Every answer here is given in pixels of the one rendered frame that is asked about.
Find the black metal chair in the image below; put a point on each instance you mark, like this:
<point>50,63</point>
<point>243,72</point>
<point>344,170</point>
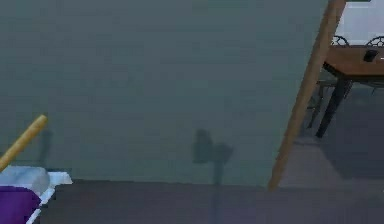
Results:
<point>339,40</point>
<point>376,41</point>

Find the small black box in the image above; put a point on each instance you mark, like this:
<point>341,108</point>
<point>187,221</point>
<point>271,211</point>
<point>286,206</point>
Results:
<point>370,55</point>

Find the wooden door frame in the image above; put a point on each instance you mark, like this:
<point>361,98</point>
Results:
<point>310,86</point>

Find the brown wooden table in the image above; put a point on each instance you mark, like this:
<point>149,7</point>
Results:
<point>350,63</point>

